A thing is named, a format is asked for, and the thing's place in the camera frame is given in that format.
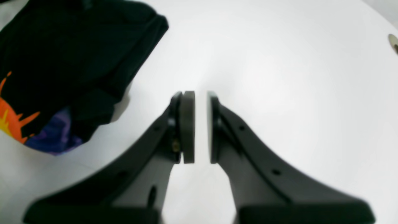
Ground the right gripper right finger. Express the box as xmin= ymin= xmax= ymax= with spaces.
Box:
xmin=207 ymin=91 xmax=376 ymax=224

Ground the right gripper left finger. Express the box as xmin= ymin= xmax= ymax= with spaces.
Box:
xmin=24 ymin=91 xmax=195 ymax=224

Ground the black graphic t-shirt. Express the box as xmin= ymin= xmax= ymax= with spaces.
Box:
xmin=1 ymin=0 xmax=168 ymax=155

